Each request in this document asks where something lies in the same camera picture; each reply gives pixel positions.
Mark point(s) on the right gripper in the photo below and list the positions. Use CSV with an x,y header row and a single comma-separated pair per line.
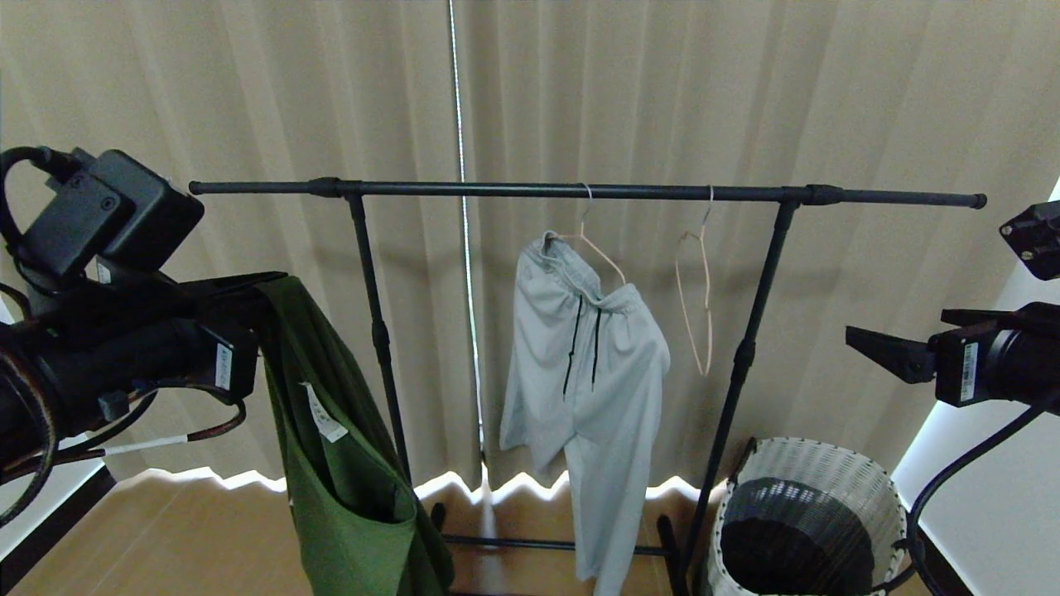
x,y
1010,364

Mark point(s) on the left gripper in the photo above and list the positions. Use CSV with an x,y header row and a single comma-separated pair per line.
x,y
149,364

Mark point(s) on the pink clothes hanger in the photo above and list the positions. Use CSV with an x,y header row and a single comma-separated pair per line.
x,y
710,331
583,233

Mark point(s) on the green garment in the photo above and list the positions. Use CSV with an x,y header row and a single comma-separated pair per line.
x,y
348,530

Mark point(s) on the pale grey shorts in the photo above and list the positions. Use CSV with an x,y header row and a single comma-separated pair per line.
x,y
613,397

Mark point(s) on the white laundry basket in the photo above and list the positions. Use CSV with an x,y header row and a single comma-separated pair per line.
x,y
811,472

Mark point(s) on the black clothes rack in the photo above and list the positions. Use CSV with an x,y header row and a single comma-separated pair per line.
x,y
580,191

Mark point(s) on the beige curtain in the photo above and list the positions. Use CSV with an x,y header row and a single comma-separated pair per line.
x,y
248,83

